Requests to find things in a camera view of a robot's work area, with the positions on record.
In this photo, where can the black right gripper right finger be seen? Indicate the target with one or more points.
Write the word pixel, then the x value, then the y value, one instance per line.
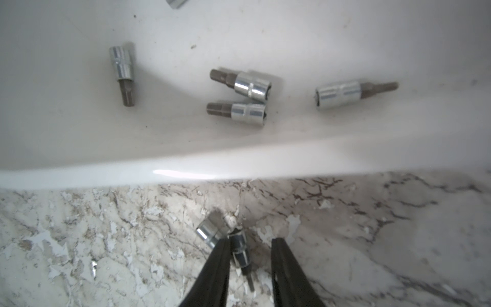
pixel 290 285

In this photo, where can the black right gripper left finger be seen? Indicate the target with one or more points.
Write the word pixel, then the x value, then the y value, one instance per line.
pixel 211 285

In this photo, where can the silver screwdriver bit socket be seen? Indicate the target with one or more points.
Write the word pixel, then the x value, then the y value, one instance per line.
pixel 248 113

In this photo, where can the white plastic storage box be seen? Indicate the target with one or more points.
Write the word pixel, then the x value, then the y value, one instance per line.
pixel 133 92

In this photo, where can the silver bit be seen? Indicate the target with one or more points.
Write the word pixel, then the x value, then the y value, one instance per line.
pixel 175 4

